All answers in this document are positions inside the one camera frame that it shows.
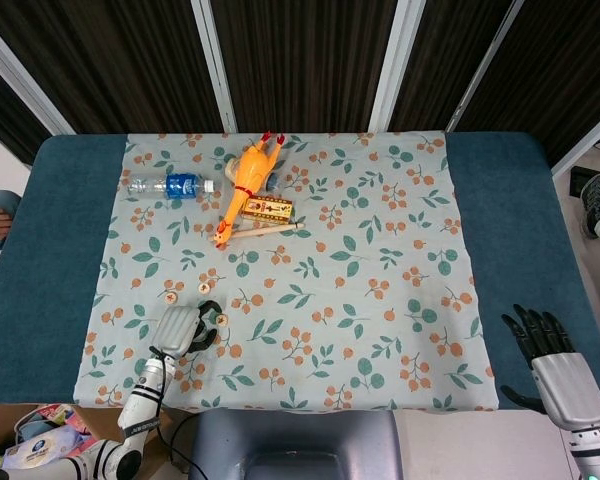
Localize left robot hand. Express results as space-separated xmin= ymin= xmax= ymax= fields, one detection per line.
xmin=149 ymin=301 xmax=222 ymax=360

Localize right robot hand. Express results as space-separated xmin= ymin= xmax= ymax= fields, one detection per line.
xmin=498 ymin=303 xmax=600 ymax=431

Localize yellow red small box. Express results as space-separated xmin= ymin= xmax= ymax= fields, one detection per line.
xmin=240 ymin=195 xmax=296 ymax=224

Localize cardboard box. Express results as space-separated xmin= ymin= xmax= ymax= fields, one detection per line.
xmin=0 ymin=402 xmax=176 ymax=480

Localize wooden stick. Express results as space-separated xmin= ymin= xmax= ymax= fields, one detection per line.
xmin=208 ymin=221 xmax=306 ymax=243

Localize floral print tablecloth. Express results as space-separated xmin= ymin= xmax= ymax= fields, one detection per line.
xmin=72 ymin=130 xmax=497 ymax=414

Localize clear water bottle blue label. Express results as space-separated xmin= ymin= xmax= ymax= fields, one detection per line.
xmin=126 ymin=171 xmax=216 ymax=200

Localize pink package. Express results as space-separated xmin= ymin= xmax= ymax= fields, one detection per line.
xmin=32 ymin=403 xmax=94 ymax=446

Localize teal table cover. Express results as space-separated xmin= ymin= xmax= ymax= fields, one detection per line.
xmin=0 ymin=130 xmax=600 ymax=407

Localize clear bottle grey contents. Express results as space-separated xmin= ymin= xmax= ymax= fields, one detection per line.
xmin=223 ymin=153 xmax=284 ymax=194

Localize orange rubber chicken toy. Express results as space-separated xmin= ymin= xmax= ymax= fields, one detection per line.
xmin=212 ymin=131 xmax=287 ymax=251

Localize black sneaker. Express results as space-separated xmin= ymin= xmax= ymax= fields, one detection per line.
xmin=579 ymin=173 xmax=600 ymax=240

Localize white wet wipes pack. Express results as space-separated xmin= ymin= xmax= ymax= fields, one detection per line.
xmin=2 ymin=433 xmax=84 ymax=470

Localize black cable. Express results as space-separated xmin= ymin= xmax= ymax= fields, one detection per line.
xmin=163 ymin=413 xmax=201 ymax=469

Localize white partition frame post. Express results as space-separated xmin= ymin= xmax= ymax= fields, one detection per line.
xmin=190 ymin=0 xmax=240 ymax=134
xmin=368 ymin=0 xmax=427 ymax=133
xmin=551 ymin=105 xmax=600 ymax=177
xmin=446 ymin=0 xmax=525 ymax=133
xmin=0 ymin=12 xmax=77 ymax=136

